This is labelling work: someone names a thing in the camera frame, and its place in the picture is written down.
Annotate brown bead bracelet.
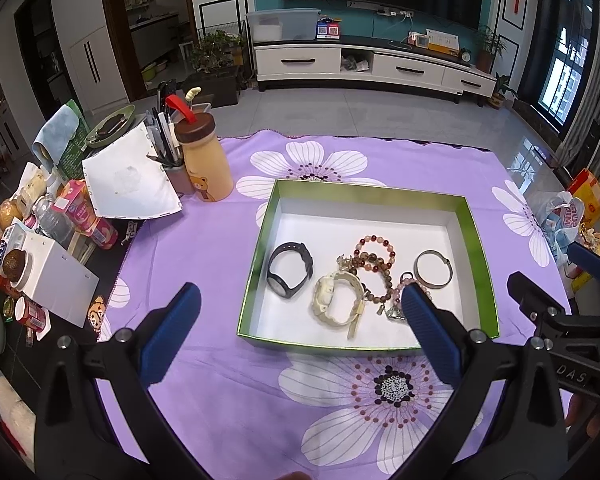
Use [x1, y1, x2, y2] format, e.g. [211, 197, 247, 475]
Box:
[352, 255, 406, 306]

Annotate pink snack packets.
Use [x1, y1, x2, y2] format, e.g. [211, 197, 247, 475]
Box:
[52, 179, 119, 251]

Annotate white television cabinet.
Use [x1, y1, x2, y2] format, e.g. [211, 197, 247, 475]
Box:
[252, 35, 497, 106]

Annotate clear storage bin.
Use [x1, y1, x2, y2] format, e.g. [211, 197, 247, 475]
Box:
[245, 8, 322, 44]

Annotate bear shaped biscuit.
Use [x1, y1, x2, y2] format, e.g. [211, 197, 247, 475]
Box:
[85, 294, 107, 332]

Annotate clear water bottle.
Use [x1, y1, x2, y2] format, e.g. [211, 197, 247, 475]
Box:
[32, 194, 76, 249]

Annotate green packet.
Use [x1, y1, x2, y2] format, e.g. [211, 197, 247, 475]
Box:
[54, 99, 94, 181]

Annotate purple floral tablecloth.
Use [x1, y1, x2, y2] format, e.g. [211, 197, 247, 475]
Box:
[95, 130, 581, 480]

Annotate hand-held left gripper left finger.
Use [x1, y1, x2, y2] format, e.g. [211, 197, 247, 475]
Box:
[32, 282, 203, 480]

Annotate white paper board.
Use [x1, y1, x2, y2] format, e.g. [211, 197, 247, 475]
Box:
[82, 124, 184, 220]

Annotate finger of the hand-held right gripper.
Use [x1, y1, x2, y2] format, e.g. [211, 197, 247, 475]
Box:
[507, 271, 571, 329]
[568, 242, 600, 287]

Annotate tall potted plant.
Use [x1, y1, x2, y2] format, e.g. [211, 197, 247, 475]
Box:
[474, 24, 509, 75]

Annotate cream fuzzy clothing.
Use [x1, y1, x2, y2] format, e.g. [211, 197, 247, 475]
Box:
[0, 374, 36, 462]

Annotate window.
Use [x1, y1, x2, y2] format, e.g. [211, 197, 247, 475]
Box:
[534, 0, 599, 126]

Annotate pink bead bracelet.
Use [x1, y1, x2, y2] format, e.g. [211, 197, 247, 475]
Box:
[397, 279, 436, 302]

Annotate green cardboard box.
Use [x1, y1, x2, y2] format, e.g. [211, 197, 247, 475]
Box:
[236, 178, 501, 356]

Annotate person's right hand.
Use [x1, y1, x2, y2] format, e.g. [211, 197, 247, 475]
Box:
[565, 392, 600, 441]

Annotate silver bangle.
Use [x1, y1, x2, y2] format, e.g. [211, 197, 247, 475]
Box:
[412, 249, 455, 290]

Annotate orange bottle brown lid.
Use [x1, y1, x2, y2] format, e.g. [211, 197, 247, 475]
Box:
[163, 93, 235, 204]

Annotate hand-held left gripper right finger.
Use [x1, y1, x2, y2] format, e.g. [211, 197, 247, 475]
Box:
[390, 284, 568, 480]

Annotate plastic shopping bag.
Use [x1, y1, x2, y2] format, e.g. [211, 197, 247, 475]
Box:
[529, 190, 589, 267]

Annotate black wristwatch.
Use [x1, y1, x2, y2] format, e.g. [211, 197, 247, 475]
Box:
[267, 241, 315, 301]

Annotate brown round fruit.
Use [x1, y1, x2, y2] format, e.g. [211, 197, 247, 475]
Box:
[2, 248, 30, 284]

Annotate yellow packet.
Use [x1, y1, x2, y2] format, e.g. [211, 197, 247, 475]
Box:
[565, 167, 600, 224]

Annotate red yogurt cup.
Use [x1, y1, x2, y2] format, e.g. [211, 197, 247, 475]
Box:
[13, 295, 52, 344]

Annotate small potted plant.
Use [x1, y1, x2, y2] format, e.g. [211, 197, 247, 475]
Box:
[487, 73, 519, 110]

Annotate red bead bracelet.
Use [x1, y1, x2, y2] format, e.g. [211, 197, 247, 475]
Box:
[352, 233, 397, 275]

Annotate pen holder with pens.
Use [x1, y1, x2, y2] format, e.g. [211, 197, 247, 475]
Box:
[144, 79, 194, 196]

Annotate cream wristwatch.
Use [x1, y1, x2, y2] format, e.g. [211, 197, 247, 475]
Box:
[308, 269, 374, 340]

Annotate yellow white box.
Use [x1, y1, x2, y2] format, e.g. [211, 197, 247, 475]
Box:
[426, 28, 460, 55]

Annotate bushy potted plants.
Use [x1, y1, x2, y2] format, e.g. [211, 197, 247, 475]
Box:
[189, 29, 249, 76]

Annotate blue towel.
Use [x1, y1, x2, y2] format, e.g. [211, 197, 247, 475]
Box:
[31, 107, 81, 171]

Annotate green plate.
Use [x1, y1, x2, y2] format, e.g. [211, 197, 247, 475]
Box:
[85, 103, 137, 150]

